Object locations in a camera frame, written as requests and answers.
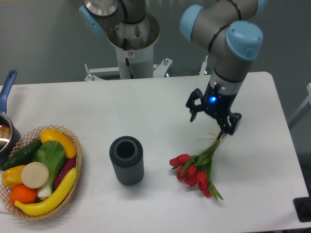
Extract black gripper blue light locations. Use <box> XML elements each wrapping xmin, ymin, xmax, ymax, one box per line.
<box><xmin>186</xmin><ymin>83</ymin><xmax>242</xmax><ymax>140</ymax></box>

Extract red tulip bouquet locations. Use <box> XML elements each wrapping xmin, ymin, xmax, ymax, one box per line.
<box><xmin>169</xmin><ymin>132</ymin><xmax>225</xmax><ymax>200</ymax></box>

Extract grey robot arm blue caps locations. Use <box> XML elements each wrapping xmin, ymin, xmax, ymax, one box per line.
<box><xmin>79</xmin><ymin>0</ymin><xmax>266</xmax><ymax>135</ymax></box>

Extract dark grey ribbed vase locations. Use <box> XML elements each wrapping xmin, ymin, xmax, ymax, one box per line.
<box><xmin>109</xmin><ymin>136</ymin><xmax>144</xmax><ymax>186</ymax></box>

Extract black device at edge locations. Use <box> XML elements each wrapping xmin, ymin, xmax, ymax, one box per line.
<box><xmin>294</xmin><ymin>197</ymin><xmax>311</xmax><ymax>222</ymax></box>

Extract purple eggplant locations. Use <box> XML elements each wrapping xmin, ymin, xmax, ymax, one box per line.
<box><xmin>53</xmin><ymin>158</ymin><xmax>76</xmax><ymax>190</ymax></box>

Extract yellow squash upper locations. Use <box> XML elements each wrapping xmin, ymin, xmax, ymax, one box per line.
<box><xmin>40</xmin><ymin>129</ymin><xmax>76</xmax><ymax>159</ymax></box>

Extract green bok choy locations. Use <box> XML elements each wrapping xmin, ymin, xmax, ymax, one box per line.
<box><xmin>32</xmin><ymin>141</ymin><xmax>66</xmax><ymax>200</ymax></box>

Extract yellow banana squash lower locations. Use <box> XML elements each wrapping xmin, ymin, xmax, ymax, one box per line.
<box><xmin>15</xmin><ymin>167</ymin><xmax>78</xmax><ymax>216</ymax></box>

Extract beige round disc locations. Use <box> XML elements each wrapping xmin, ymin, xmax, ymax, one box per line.
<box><xmin>21</xmin><ymin>162</ymin><xmax>49</xmax><ymax>189</ymax></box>

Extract green cucumber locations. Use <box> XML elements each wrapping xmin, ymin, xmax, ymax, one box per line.
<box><xmin>0</xmin><ymin>139</ymin><xmax>42</xmax><ymax>171</ymax></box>

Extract orange fruit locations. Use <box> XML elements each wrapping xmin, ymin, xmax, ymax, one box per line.
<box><xmin>10</xmin><ymin>184</ymin><xmax>37</xmax><ymax>207</ymax></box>

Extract yellow bell pepper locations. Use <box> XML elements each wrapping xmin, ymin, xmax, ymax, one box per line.
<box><xmin>1</xmin><ymin>165</ymin><xmax>26</xmax><ymax>189</ymax></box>

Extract woven wicker basket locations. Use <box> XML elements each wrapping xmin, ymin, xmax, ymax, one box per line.
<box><xmin>0</xmin><ymin>125</ymin><xmax>82</xmax><ymax>220</ymax></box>

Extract white frame at right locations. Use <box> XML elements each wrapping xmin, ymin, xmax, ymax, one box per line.
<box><xmin>288</xmin><ymin>83</ymin><xmax>311</xmax><ymax>130</ymax></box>

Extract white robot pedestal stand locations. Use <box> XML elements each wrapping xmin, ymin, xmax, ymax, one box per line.
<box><xmin>84</xmin><ymin>12</ymin><xmax>209</xmax><ymax>82</ymax></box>

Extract blue handled saucepan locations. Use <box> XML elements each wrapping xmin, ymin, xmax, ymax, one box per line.
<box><xmin>0</xmin><ymin>70</ymin><xmax>21</xmax><ymax>166</ymax></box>

